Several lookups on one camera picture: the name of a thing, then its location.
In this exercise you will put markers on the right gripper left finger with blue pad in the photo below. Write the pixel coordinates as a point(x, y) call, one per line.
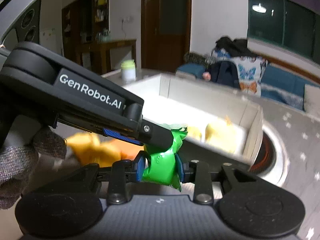
point(123, 172)

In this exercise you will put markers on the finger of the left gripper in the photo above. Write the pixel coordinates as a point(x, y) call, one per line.
point(126, 136)
point(155, 135)

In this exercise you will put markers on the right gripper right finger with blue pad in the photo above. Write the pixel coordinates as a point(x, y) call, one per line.
point(198, 173)

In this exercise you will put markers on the orange-yellow rubber toy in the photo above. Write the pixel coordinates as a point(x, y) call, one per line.
point(88, 149)

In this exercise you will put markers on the green snack bag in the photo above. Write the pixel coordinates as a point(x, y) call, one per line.
point(161, 167)

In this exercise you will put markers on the yellow plush chick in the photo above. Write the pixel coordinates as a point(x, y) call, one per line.
point(226, 136)

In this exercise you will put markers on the yellow rubber duck toy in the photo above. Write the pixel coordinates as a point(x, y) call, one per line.
point(194, 133)

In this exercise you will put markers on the grey knitted glove hand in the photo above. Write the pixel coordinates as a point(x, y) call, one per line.
point(18, 163)

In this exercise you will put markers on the white refrigerator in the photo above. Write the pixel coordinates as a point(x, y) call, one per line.
point(51, 38)

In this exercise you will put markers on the white cardboard box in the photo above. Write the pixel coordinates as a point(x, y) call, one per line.
point(172, 100)

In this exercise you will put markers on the white jar green lid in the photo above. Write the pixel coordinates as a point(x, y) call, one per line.
point(128, 71)

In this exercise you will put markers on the wooden side table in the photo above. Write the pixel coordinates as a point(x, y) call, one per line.
point(103, 50)

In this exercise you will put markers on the round heater in table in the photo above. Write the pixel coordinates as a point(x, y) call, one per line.
point(272, 163)

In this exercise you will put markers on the dark wooden shelf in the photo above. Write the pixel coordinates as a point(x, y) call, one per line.
point(82, 22)

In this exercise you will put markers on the dark navy jacket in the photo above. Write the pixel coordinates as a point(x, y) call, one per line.
point(224, 73)

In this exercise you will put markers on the butterfly pattern blanket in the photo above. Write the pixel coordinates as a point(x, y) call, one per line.
point(250, 70)

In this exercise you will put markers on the black clothes pile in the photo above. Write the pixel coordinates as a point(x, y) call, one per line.
point(236, 47)

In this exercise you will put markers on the dark wooden door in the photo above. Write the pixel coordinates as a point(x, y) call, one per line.
point(165, 33)

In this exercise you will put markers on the blue sofa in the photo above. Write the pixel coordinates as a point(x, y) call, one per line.
point(282, 86)

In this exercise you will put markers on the beige cushion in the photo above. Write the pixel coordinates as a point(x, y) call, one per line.
point(312, 100)

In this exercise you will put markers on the dark window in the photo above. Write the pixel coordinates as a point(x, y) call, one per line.
point(286, 24)

